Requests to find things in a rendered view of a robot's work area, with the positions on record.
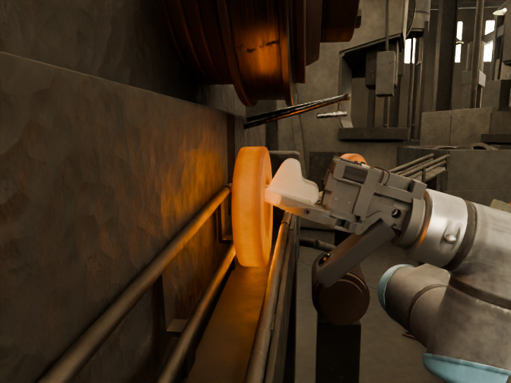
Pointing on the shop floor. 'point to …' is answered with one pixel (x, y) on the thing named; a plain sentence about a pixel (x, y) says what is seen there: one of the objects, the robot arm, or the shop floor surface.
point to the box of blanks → (468, 170)
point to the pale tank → (420, 29)
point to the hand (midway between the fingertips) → (255, 191)
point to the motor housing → (339, 325)
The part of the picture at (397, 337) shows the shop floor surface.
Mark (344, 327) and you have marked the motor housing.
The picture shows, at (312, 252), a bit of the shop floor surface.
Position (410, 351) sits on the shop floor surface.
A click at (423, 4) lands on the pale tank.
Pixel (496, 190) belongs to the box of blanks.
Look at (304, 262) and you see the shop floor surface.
